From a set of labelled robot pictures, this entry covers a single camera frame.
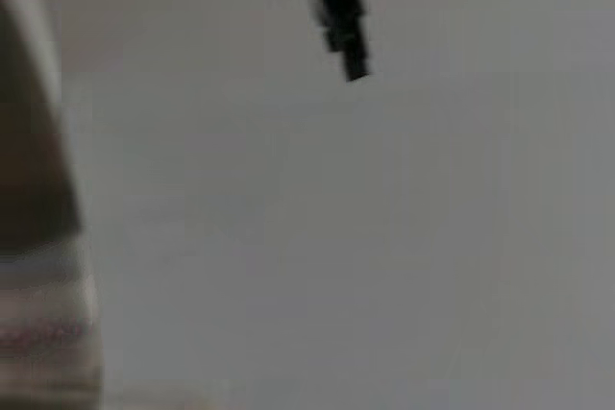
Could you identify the clear plastic measuring cup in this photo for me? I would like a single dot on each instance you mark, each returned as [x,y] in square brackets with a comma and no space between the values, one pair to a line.
[48,285]

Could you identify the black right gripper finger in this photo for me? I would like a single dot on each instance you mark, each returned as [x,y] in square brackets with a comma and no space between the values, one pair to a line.
[338,2]

